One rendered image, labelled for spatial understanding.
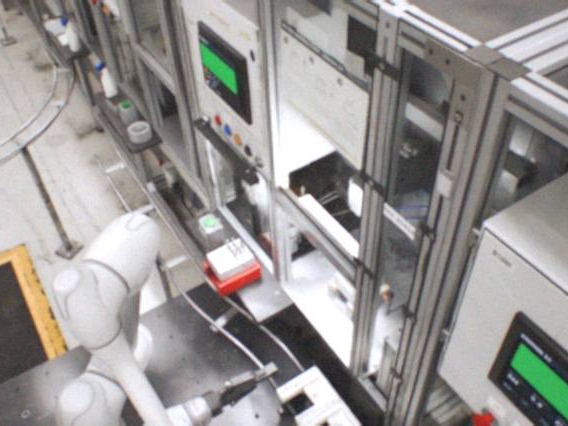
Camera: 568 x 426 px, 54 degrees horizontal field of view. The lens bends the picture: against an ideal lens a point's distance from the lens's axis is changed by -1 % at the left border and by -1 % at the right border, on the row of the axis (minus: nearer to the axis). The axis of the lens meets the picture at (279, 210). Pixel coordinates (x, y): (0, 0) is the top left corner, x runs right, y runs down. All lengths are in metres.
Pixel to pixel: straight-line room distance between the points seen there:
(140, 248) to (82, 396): 0.59
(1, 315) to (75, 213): 0.78
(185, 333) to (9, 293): 1.51
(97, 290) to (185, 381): 0.83
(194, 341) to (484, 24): 1.52
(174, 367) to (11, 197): 2.24
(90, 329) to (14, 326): 1.98
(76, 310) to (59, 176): 2.81
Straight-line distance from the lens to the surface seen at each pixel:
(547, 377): 0.98
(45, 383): 2.18
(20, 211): 3.89
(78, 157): 4.14
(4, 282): 3.49
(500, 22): 0.99
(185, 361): 2.07
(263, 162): 1.57
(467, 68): 0.85
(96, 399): 1.78
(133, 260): 1.33
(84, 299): 1.26
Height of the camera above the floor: 2.44
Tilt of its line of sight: 45 degrees down
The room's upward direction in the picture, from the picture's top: 3 degrees counter-clockwise
